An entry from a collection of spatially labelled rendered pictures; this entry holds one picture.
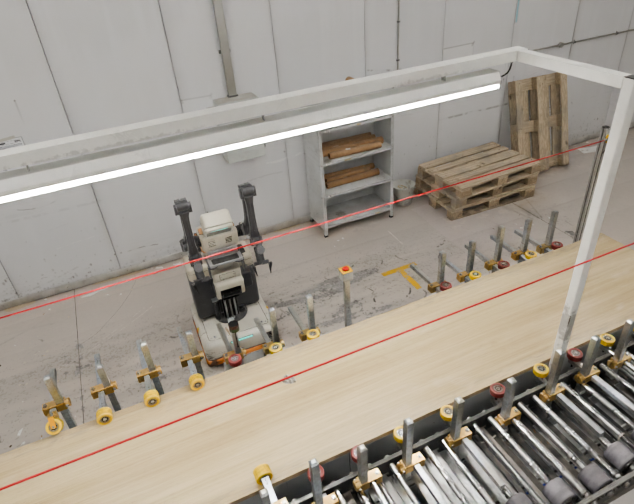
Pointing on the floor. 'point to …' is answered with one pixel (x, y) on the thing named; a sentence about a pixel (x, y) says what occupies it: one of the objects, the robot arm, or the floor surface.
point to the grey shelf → (366, 190)
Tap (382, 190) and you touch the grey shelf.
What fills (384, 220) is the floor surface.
